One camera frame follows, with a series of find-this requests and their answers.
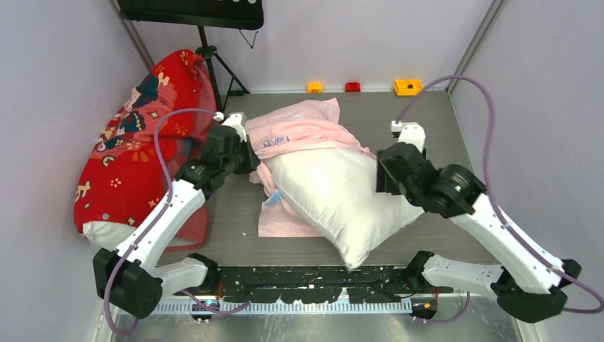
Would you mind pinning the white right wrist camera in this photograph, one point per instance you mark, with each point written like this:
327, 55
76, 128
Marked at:
410, 133

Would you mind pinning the white pillow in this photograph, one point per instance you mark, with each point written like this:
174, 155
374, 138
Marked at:
106, 235
330, 193

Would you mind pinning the small yellow block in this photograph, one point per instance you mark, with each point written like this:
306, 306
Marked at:
314, 87

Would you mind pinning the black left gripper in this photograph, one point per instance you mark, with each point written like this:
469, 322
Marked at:
251, 160

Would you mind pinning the red patterned pillowcase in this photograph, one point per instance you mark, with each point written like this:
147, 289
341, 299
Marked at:
163, 124

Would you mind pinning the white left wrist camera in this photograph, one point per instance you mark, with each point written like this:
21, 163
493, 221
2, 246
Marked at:
235, 120

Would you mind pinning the white pillow in red case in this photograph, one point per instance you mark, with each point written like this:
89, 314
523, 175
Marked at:
106, 235

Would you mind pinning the small red block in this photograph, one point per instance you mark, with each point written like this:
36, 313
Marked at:
353, 87

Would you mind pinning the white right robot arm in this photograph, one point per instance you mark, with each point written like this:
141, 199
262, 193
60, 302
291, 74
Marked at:
519, 283

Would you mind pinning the pink pillowcase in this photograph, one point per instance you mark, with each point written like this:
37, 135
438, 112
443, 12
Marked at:
308, 125

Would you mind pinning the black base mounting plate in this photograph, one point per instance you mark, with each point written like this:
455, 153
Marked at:
310, 284

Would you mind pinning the yellow tray with black knob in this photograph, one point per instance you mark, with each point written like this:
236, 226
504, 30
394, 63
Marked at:
407, 87

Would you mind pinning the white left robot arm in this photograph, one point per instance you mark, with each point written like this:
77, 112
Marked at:
129, 276

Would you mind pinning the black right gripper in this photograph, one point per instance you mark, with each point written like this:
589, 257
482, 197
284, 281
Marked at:
384, 182

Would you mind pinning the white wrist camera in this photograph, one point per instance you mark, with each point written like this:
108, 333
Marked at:
235, 120
410, 133

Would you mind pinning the aluminium rail frame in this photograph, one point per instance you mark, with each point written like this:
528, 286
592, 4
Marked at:
206, 305

